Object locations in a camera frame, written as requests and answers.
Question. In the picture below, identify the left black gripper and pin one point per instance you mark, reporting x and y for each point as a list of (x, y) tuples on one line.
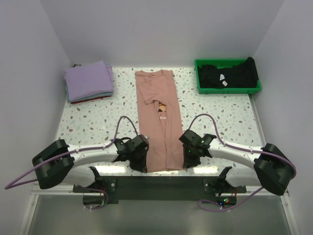
[(141, 166)]

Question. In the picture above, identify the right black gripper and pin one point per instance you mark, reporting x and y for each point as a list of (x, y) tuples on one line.
[(188, 163)]

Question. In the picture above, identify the pink printed t shirt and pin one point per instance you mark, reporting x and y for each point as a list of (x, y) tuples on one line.
[(159, 119)]

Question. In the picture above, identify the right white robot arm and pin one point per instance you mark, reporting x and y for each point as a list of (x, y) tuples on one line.
[(266, 166)]

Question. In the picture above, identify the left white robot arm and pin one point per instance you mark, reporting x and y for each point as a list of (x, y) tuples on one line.
[(61, 163)]

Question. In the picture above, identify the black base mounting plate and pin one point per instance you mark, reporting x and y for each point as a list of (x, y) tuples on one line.
[(164, 188)]

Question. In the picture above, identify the folded dark red t shirt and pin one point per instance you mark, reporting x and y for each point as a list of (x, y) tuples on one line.
[(90, 99)]

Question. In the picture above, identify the folded purple t shirt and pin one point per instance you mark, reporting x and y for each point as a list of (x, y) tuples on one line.
[(88, 80)]

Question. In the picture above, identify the black t shirt in bin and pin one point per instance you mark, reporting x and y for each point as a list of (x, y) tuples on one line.
[(243, 75)]

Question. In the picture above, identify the green plastic bin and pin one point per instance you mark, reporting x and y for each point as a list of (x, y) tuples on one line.
[(221, 63)]

